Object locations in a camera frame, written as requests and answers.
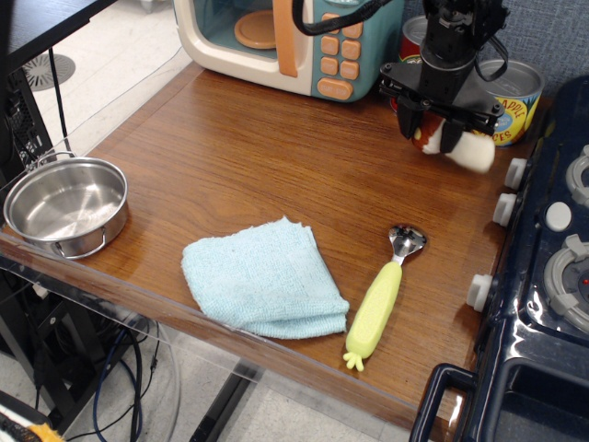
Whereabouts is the spoon with yellow-green handle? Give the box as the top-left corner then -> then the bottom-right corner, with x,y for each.
342,225 -> 427,372

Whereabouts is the plush mushroom toy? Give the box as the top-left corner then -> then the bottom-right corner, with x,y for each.
410,113 -> 495,174

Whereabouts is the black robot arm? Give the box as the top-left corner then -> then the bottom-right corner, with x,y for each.
380,1 -> 509,154

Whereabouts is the black desk frame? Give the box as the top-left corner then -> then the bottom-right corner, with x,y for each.
0,0 -> 153,434

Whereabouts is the blue cable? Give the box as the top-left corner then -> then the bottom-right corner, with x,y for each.
91,327 -> 144,442

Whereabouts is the floor vent grille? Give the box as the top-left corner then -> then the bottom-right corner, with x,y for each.
23,53 -> 75,81

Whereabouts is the black computer tower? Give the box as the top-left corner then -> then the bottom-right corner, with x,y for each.
1,68 -> 53,185

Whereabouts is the tomato sauce can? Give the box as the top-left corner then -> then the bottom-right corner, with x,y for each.
389,15 -> 430,114

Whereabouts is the steel pot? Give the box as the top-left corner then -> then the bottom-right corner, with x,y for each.
3,154 -> 129,260

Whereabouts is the dark blue toy stove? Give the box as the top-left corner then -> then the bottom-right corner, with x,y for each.
410,76 -> 588,441

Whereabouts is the yellow fuzzy object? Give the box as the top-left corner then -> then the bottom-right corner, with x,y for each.
1,414 -> 64,442

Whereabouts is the light blue cloth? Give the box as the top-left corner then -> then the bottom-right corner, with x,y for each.
181,217 -> 350,340

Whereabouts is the black cable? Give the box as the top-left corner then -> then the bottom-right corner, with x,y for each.
64,321 -> 161,442

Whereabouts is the toy microwave oven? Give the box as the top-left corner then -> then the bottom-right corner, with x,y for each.
173,1 -> 404,102

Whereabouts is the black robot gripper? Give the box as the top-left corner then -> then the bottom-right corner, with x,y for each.
380,27 -> 502,154

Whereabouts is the pineapple slices can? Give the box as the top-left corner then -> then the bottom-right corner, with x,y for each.
478,60 -> 545,146

